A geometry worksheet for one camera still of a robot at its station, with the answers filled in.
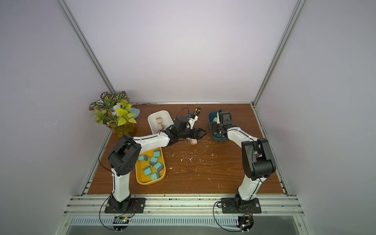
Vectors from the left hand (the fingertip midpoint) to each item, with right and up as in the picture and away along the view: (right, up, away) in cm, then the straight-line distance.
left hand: (205, 132), depth 87 cm
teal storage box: (+7, -4, +7) cm, 11 cm away
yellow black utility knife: (-4, +14, +27) cm, 31 cm away
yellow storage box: (-29, -24, -6) cm, 38 cm away
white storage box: (-28, +7, +23) cm, 36 cm away
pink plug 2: (-34, +7, +22) cm, 41 cm away
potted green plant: (-55, +13, -2) cm, 57 cm away
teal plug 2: (-32, -17, 0) cm, 36 cm away
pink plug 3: (-33, +2, +18) cm, 37 cm away
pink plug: (-8, -7, +8) cm, 13 cm away
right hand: (+9, +6, +10) cm, 14 cm away
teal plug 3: (-34, -22, -3) cm, 41 cm away
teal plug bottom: (-28, -20, -2) cm, 35 cm away
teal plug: (-30, -13, +2) cm, 33 cm away
